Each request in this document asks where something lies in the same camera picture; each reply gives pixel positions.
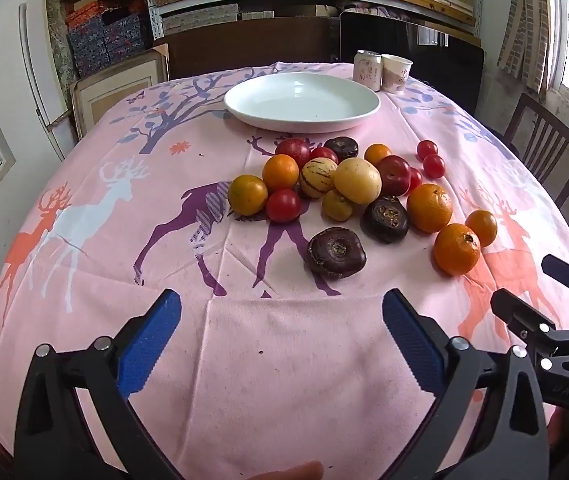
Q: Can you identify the white paper cup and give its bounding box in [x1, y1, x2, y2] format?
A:
[381, 54, 413, 95]

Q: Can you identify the brick pattern curtain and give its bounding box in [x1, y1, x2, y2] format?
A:
[497, 0, 560, 93]

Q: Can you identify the striped pepino melon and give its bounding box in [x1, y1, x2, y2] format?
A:
[299, 157, 338, 198]

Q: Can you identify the white leaning panel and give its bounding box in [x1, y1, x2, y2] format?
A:
[18, 2, 81, 161]

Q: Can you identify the black flat monitor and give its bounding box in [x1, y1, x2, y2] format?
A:
[339, 10, 485, 116]

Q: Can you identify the dark red plum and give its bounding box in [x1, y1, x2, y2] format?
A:
[375, 155, 412, 197]
[274, 138, 312, 166]

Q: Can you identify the mottled stone slab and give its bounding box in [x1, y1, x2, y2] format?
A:
[46, 0, 79, 83]

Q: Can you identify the person's left hand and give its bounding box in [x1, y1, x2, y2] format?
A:
[253, 461, 325, 480]

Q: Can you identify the brown wooden board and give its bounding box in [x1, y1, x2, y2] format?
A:
[152, 16, 340, 81]

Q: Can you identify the pink cloth bundle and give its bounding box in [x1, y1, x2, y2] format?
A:
[345, 4, 410, 22]

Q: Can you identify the light wooden picture frame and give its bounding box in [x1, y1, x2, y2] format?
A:
[69, 45, 170, 138]

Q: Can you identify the small red tomato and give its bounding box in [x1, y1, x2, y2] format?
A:
[309, 146, 339, 166]

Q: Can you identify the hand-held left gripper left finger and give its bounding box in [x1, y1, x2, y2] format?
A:
[13, 288, 185, 480]

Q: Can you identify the dark wooden chair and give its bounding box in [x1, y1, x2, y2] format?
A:
[503, 92, 569, 208]

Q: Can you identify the large orange tangerine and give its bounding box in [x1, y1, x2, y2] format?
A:
[407, 183, 454, 234]
[433, 223, 481, 277]

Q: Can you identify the stack of blue patterned boxes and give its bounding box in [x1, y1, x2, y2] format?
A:
[66, 2, 150, 78]

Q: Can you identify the pale yellow plum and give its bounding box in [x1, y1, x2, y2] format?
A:
[333, 157, 383, 205]

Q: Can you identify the small tan longan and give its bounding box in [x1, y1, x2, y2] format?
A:
[321, 189, 354, 222]

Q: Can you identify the small orange tangerine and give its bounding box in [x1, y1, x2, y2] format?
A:
[364, 143, 393, 167]
[465, 209, 499, 248]

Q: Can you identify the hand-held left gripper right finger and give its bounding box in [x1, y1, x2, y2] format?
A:
[382, 287, 550, 480]

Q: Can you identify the white round plate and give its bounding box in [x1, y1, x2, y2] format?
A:
[223, 72, 381, 133]

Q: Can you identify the yellowish green tinted tangerine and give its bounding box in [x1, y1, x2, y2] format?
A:
[228, 174, 269, 217]

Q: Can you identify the medium orange tangerine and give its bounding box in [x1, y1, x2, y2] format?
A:
[262, 154, 300, 192]

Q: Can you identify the dark purple water chestnut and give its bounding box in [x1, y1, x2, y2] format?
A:
[307, 227, 367, 278]
[323, 136, 360, 161]
[361, 196, 410, 244]

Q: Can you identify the pink drink can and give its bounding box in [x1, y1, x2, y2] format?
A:
[353, 50, 383, 92]

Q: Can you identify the pink deer print tablecloth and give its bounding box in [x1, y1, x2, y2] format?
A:
[0, 62, 569, 480]

